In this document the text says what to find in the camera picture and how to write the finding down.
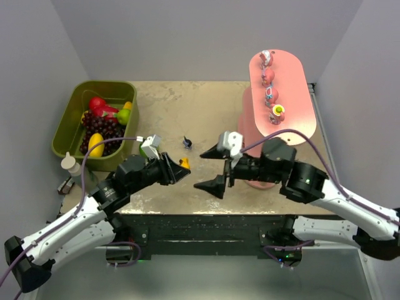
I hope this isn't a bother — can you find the green plastic bin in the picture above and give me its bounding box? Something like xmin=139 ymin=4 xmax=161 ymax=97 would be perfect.
xmin=51 ymin=81 xmax=139 ymax=162

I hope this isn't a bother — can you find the purple black-eared figurine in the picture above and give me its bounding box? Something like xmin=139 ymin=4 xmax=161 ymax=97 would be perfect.
xmin=182 ymin=136 xmax=193 ymax=149

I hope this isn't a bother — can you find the red white figurine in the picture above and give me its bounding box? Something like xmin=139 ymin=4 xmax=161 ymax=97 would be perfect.
xmin=259 ymin=50 xmax=273 ymax=69

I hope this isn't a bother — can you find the yellow duck figurine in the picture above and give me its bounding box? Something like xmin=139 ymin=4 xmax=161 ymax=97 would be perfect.
xmin=179 ymin=157 xmax=191 ymax=169

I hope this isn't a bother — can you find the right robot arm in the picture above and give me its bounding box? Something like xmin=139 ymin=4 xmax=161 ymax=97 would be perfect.
xmin=194 ymin=137 xmax=399 ymax=265

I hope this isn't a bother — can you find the dark grape bunch toy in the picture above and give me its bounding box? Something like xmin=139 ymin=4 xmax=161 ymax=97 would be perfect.
xmin=79 ymin=110 xmax=125 ymax=154

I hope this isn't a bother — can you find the beige suction hook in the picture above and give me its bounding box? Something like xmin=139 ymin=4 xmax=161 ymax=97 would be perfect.
xmin=61 ymin=152 xmax=81 ymax=177

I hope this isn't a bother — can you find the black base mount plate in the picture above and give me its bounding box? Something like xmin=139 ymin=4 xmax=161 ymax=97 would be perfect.
xmin=54 ymin=213 xmax=315 ymax=261

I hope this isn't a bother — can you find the red dragon fruit toy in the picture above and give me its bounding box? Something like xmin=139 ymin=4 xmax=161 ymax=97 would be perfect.
xmin=89 ymin=97 xmax=119 ymax=119

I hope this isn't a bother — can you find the pink tiered shelf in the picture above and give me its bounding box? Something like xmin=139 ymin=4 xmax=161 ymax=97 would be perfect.
xmin=237 ymin=48 xmax=317 ymax=190

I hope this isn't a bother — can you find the pink figurine with blue glasses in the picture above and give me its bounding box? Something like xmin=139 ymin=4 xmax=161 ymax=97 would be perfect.
xmin=265 ymin=85 xmax=279 ymax=108

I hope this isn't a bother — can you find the pink figurine with yellow hat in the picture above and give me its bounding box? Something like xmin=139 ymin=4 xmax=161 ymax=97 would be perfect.
xmin=269 ymin=104 xmax=285 ymax=125

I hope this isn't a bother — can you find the green apple toy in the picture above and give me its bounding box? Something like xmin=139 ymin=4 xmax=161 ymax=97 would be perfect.
xmin=116 ymin=109 xmax=131 ymax=126

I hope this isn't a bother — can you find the aluminium frame rail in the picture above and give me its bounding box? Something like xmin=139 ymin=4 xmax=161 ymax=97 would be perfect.
xmin=39 ymin=223 xmax=370 ymax=251

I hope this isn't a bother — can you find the green watermelon ball toy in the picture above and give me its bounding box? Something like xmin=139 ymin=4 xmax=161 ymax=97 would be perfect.
xmin=139 ymin=143 xmax=152 ymax=158

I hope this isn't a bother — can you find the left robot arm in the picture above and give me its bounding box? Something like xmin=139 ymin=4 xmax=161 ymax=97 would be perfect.
xmin=4 ymin=152 xmax=191 ymax=293

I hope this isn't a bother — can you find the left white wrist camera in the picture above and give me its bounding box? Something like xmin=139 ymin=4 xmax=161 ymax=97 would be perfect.
xmin=142 ymin=134 xmax=161 ymax=159

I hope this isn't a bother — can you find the grey green bottle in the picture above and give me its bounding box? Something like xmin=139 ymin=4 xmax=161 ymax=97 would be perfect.
xmin=72 ymin=167 xmax=99 ymax=193

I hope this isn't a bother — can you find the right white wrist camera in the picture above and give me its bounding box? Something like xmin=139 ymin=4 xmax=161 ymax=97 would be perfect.
xmin=217 ymin=131 xmax=243 ymax=168

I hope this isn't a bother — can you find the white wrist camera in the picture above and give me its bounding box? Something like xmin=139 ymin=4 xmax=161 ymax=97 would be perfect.
xmin=142 ymin=134 xmax=161 ymax=159
xmin=217 ymin=131 xmax=243 ymax=168

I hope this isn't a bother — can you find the yellow pepper toy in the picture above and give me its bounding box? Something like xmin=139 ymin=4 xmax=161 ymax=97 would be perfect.
xmin=122 ymin=101 xmax=133 ymax=110

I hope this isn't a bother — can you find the pink pig figurine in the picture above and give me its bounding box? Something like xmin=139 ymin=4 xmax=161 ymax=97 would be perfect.
xmin=261 ymin=67 xmax=275 ymax=88

